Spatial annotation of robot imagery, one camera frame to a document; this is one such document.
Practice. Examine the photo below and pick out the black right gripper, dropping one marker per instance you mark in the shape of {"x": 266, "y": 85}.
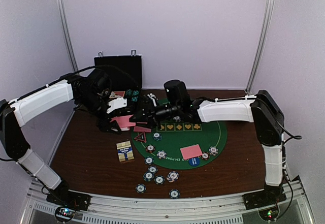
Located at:
{"x": 147, "y": 116}

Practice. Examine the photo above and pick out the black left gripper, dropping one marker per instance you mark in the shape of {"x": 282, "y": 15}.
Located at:
{"x": 104, "y": 127}

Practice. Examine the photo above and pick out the red-backed card deck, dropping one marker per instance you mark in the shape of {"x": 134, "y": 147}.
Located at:
{"x": 124, "y": 122}

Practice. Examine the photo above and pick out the dealt red card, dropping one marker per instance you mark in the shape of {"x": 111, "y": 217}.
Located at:
{"x": 191, "y": 151}
{"x": 142, "y": 129}

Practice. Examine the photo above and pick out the blue tan chips mat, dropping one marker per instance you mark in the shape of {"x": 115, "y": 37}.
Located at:
{"x": 161, "y": 154}
{"x": 177, "y": 119}

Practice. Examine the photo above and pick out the black orange chips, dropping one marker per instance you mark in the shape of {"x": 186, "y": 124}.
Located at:
{"x": 205, "y": 156}
{"x": 150, "y": 148}

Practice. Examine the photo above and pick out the dealt red card bottom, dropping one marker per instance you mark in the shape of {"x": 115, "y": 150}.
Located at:
{"x": 191, "y": 151}

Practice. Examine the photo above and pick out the blue small blind button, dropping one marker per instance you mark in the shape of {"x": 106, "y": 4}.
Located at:
{"x": 194, "y": 162}

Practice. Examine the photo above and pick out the blue tan chip stack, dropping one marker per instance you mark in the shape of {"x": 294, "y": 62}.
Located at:
{"x": 172, "y": 176}

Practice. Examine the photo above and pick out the blue tan chips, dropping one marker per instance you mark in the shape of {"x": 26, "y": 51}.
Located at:
{"x": 213, "y": 151}

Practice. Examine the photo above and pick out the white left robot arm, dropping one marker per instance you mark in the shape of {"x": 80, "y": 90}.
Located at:
{"x": 17, "y": 113}

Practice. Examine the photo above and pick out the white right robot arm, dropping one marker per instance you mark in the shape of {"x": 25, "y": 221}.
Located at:
{"x": 259, "y": 109}

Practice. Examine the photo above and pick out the teal chip row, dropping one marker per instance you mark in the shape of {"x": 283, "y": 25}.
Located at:
{"x": 135, "y": 96}

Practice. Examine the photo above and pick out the dark green chip row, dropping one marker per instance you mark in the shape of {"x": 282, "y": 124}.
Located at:
{"x": 129, "y": 93}

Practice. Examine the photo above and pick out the black red triangle all-in button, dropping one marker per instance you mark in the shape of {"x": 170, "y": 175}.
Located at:
{"x": 141, "y": 137}

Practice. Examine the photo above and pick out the gold card deck box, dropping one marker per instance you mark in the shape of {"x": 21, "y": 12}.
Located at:
{"x": 125, "y": 151}

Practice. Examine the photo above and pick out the boxed card deck in case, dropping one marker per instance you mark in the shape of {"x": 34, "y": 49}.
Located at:
{"x": 117, "y": 94}

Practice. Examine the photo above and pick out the black poker set case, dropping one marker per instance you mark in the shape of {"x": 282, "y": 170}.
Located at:
{"x": 125, "y": 72}

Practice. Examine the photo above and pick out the green round poker mat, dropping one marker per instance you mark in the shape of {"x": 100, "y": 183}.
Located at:
{"x": 176, "y": 135}

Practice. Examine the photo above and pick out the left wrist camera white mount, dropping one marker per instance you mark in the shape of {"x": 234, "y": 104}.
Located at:
{"x": 115, "y": 104}

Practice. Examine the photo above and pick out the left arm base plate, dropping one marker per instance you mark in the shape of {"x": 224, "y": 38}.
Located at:
{"x": 74, "y": 200}

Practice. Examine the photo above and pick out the aluminium front rail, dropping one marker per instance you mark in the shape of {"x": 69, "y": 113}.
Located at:
{"x": 219, "y": 209}

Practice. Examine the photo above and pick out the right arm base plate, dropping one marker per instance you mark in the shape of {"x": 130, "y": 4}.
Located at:
{"x": 261, "y": 199}

